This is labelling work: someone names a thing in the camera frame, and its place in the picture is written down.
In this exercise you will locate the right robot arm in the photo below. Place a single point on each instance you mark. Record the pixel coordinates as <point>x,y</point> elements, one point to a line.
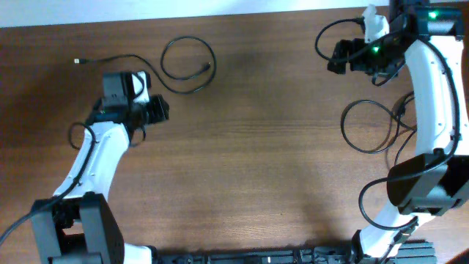
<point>428,40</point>

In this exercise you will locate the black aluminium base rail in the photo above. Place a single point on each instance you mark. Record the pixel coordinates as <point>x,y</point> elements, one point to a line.
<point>286,254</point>

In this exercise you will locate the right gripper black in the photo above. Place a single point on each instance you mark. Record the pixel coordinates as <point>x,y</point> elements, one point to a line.
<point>352,48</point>

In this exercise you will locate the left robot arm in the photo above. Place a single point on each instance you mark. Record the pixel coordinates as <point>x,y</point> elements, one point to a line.
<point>76,224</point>

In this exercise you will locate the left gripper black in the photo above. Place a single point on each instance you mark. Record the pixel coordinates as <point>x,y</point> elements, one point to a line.
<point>158,103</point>

